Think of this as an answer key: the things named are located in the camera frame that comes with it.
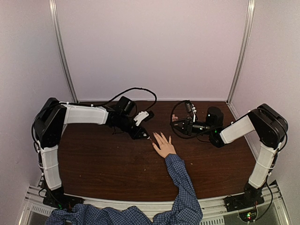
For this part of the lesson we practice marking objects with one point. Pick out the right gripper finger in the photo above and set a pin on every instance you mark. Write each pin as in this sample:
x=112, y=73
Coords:
x=180, y=122
x=179, y=127

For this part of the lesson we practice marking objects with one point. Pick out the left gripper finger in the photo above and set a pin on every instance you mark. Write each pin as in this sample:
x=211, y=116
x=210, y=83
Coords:
x=138, y=137
x=144, y=132

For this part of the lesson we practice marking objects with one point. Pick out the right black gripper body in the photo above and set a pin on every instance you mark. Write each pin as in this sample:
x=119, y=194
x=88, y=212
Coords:
x=189, y=130

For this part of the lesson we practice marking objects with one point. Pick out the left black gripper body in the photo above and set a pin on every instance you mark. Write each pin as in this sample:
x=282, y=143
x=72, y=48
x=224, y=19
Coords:
x=134, y=134

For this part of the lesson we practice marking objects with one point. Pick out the pink nail polish bottle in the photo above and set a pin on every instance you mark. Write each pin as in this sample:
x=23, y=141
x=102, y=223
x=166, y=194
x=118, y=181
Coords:
x=174, y=118

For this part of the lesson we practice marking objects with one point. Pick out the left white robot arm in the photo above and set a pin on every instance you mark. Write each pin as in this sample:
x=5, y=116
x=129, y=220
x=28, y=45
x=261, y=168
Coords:
x=51, y=123

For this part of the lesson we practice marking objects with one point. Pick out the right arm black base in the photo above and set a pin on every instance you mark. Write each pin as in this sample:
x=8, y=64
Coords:
x=239, y=202

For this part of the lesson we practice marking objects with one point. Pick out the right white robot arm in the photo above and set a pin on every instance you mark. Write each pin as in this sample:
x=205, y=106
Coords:
x=268, y=125

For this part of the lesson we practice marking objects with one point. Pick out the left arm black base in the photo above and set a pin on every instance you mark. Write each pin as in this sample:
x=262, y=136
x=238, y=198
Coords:
x=66, y=202

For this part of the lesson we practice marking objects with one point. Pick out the mannequin hand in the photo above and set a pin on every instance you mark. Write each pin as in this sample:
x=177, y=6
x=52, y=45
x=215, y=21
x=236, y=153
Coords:
x=163, y=146

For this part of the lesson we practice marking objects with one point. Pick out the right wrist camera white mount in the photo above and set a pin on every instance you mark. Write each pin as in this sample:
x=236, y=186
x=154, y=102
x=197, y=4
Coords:
x=191, y=110

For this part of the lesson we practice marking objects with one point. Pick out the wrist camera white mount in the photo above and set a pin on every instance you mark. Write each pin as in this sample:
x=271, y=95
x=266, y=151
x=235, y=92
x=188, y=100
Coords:
x=191, y=110
x=143, y=116

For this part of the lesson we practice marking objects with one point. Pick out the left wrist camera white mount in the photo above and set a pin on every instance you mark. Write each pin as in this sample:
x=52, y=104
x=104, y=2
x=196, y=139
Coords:
x=143, y=116

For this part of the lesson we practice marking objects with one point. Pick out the right aluminium frame post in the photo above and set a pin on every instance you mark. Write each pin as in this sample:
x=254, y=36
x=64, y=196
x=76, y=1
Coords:
x=243, y=48

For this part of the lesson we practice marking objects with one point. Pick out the aluminium frame post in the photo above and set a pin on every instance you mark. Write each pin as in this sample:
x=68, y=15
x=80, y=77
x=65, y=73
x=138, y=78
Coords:
x=243, y=48
x=62, y=54

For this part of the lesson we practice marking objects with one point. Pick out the left aluminium frame post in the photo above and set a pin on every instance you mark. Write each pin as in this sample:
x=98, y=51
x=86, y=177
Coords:
x=62, y=54

